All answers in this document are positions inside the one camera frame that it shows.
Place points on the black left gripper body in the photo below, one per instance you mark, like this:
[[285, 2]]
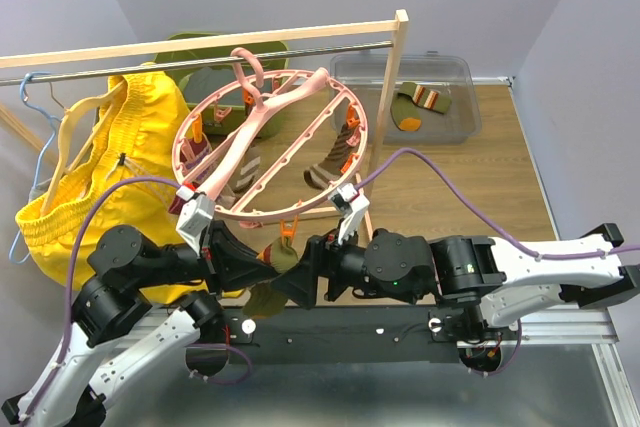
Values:
[[208, 259]]

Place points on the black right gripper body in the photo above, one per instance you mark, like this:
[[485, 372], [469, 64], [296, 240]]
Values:
[[346, 267]]

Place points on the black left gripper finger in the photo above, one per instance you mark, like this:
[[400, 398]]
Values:
[[229, 254], [235, 279]]

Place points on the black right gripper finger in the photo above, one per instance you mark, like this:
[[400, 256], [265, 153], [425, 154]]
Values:
[[309, 262], [298, 285]]

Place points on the brown striped sock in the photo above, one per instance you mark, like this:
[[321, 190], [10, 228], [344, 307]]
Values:
[[242, 178], [319, 175]]

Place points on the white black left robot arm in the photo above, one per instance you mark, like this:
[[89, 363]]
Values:
[[85, 377]]

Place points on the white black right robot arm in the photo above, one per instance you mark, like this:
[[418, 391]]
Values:
[[481, 285]]

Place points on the maroon striped sock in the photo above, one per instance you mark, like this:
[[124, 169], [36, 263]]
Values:
[[191, 155]]

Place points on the yellow garment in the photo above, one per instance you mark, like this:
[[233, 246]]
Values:
[[135, 140]]

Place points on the clear plastic bin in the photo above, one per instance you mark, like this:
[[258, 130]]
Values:
[[363, 74]]

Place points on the wooden clothes rack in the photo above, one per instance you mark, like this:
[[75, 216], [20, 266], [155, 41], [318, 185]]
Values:
[[397, 28]]

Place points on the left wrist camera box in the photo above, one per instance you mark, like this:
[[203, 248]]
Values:
[[195, 216]]

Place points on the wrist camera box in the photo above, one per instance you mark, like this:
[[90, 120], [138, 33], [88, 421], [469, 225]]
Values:
[[195, 216], [352, 205]]

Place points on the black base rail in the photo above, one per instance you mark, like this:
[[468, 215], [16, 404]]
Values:
[[352, 335]]

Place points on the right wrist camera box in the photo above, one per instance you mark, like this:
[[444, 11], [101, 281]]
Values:
[[352, 205]]

